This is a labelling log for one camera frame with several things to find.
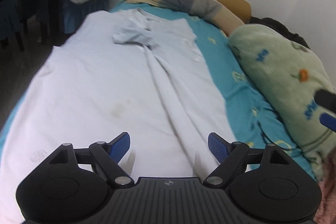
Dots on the green printed fleece blanket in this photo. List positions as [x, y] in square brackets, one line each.
[275, 61]

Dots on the black clothing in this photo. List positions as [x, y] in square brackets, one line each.
[275, 26]

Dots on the chair with dark blue cover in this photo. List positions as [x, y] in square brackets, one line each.
[10, 19]

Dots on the grey and beige patchwork pillow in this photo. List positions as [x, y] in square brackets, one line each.
[183, 1]

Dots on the white printed t-shirt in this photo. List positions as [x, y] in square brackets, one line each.
[105, 82]

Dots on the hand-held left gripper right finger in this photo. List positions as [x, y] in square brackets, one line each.
[218, 146]

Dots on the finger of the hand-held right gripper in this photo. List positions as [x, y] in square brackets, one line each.
[329, 122]
[326, 100]

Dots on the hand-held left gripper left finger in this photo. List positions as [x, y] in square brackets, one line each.
[120, 146]

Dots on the pink fluffy blanket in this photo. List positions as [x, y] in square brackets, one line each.
[328, 192]

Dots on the teal printed bed sheet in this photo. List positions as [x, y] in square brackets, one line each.
[218, 56]

